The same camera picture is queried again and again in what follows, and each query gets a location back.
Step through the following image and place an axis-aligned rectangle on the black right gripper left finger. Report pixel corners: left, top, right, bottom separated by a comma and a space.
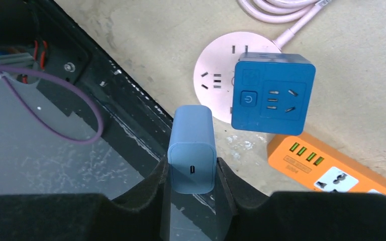
0, 158, 170, 240

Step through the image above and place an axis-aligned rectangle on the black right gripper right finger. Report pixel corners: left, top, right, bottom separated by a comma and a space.
215, 158, 386, 240

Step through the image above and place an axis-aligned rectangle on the light blue USB charger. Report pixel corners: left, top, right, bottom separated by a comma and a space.
167, 105, 217, 194

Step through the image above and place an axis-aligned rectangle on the blue cube socket adapter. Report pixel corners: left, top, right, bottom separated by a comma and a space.
231, 52, 316, 136

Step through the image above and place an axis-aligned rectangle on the pink round socket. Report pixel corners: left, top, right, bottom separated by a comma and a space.
193, 31, 281, 124

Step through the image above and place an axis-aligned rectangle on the pink power cord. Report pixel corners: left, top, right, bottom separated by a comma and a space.
238, 0, 333, 51

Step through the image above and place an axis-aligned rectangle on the orange power strip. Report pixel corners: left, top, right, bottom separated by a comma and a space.
267, 132, 386, 195

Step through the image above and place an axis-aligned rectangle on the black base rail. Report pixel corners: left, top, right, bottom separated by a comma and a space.
0, 1, 217, 240

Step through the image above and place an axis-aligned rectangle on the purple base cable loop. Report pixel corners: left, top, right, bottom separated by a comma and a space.
0, 63, 105, 145

